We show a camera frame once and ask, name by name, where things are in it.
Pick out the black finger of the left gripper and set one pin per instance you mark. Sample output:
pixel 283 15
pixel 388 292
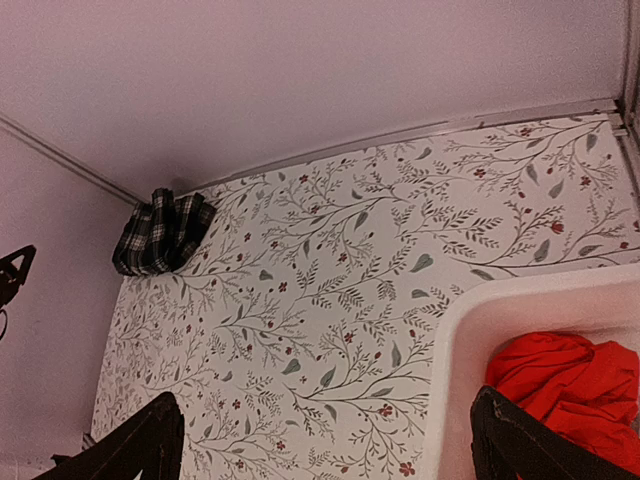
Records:
pixel 14 271

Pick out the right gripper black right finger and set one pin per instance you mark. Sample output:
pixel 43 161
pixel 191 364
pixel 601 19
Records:
pixel 508 443

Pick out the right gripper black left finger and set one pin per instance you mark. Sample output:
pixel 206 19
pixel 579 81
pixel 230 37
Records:
pixel 149 445

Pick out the red garment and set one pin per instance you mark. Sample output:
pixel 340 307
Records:
pixel 587 393

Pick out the black white plaid skirt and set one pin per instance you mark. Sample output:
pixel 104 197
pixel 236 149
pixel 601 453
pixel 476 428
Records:
pixel 161 236

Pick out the white plastic laundry bin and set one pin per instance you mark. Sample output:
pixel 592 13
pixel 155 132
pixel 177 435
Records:
pixel 599 304

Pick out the floral patterned table cloth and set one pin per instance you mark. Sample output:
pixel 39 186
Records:
pixel 299 339

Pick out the rear aluminium table rail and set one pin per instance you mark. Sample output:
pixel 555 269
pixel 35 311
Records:
pixel 572 109

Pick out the right aluminium frame post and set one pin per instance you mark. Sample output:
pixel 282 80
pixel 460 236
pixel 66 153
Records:
pixel 628 100

